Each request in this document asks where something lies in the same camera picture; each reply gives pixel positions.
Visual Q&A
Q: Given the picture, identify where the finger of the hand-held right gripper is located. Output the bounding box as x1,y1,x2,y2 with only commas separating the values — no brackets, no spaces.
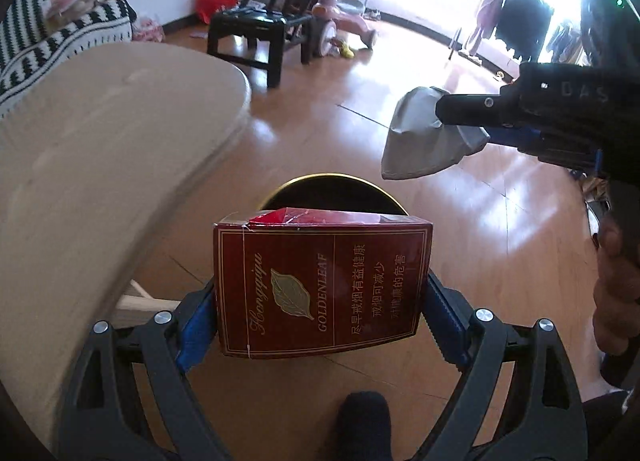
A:
486,126,609,178
434,92,522,130

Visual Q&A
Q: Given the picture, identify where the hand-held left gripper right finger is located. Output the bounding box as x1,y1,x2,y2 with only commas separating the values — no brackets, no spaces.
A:
424,272,589,461

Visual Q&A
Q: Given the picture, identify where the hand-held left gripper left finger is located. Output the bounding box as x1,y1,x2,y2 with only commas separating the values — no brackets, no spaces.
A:
57,278,222,461

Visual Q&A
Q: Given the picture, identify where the grey foil wrapper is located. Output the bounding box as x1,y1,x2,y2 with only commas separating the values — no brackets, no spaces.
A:
380,86,491,180

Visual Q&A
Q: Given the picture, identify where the red cigarette box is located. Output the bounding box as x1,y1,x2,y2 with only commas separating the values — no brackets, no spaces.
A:
213,208,434,359

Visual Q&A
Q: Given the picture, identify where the black gold-rimmed trash can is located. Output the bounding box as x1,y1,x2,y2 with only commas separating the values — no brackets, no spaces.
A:
257,173,408,218

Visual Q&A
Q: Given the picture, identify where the person's right hand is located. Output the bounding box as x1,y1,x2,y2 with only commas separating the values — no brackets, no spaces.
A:
592,213,640,357

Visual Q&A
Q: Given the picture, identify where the dark hanging garment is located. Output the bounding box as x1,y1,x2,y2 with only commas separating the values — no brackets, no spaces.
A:
495,0,554,62

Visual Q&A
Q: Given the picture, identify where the pink hanging garment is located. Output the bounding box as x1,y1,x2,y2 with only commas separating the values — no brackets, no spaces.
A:
462,0,507,56

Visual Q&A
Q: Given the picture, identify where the person's foot in dark sock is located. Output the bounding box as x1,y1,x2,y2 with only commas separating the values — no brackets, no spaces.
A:
334,391,392,461

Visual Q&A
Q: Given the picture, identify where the pink children's tricycle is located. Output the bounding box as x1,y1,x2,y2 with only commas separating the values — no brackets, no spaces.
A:
305,0,381,60

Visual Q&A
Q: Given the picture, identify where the black wooden stool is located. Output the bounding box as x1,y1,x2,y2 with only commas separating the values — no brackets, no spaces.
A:
207,8,290,89

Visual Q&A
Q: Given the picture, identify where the red plastic bag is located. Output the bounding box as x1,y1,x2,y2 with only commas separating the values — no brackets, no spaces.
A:
194,0,240,26

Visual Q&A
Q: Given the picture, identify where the pink floral bag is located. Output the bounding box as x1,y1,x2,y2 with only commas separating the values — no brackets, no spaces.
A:
131,16,166,44

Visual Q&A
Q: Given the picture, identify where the black-white striped sofa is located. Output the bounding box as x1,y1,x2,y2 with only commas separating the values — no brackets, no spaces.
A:
0,0,136,114

